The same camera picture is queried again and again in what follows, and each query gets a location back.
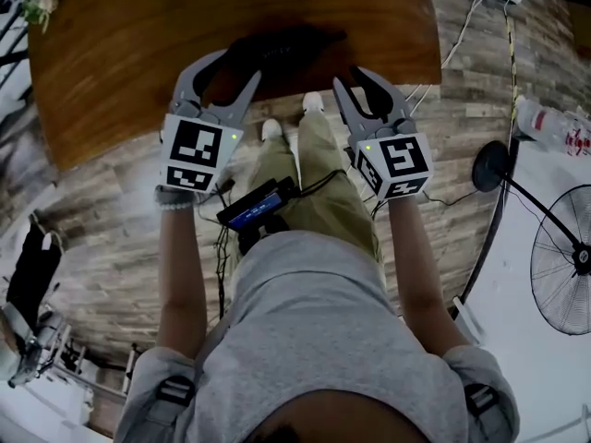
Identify white bead bracelet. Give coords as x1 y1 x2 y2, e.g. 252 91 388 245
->
153 186 196 212

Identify black hanging cable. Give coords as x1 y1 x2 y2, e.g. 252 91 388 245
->
214 219 233 318

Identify yellow black striped cable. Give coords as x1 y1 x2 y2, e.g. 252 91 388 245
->
501 2 522 143

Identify grey shoulder strap black buckle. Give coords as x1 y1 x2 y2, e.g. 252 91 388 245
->
151 373 199 429
463 382 505 434

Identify grey t-shirt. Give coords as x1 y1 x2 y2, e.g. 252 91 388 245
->
113 231 522 443

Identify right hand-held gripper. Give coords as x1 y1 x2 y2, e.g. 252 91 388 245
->
332 65 436 202

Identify person's right forearm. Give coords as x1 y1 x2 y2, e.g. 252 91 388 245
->
386 195 471 355

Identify black bag with white tag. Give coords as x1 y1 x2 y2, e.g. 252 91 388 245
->
6 221 65 332

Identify grey metal device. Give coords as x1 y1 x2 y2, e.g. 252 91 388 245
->
0 301 71 389

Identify white floor cable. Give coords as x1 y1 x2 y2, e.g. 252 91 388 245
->
405 0 496 115

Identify person's left white shoe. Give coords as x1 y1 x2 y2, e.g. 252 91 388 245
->
260 118 283 143

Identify brown cardboard box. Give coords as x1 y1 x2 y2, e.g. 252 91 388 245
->
571 10 591 60

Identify black metal railing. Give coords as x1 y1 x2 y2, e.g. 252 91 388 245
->
0 0 34 90

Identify clear plastic bottle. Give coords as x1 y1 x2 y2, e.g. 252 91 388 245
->
513 94 591 162

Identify black oblong pouch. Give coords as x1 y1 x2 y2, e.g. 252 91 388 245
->
223 25 351 103

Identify khaki trousers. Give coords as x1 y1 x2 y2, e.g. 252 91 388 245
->
228 110 385 268

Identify black recorder cable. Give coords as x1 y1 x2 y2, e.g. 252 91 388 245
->
294 167 348 198

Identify black recorder box blue screen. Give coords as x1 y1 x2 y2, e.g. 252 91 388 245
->
215 175 297 254

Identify person's white shoe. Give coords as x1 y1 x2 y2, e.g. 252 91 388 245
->
301 90 325 115
260 118 283 143

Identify black floor cable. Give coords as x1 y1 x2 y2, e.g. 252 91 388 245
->
421 186 487 208

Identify person's left forearm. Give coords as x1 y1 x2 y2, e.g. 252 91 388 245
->
155 200 212 360

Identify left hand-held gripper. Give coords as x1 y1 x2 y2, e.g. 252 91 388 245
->
158 47 263 197

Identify black pedestal fan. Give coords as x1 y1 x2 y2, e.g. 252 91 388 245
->
471 139 591 337

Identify person's bare neck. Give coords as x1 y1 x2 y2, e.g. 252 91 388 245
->
262 388 431 443

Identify person's right white shoe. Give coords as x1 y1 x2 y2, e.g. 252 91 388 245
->
301 90 325 115

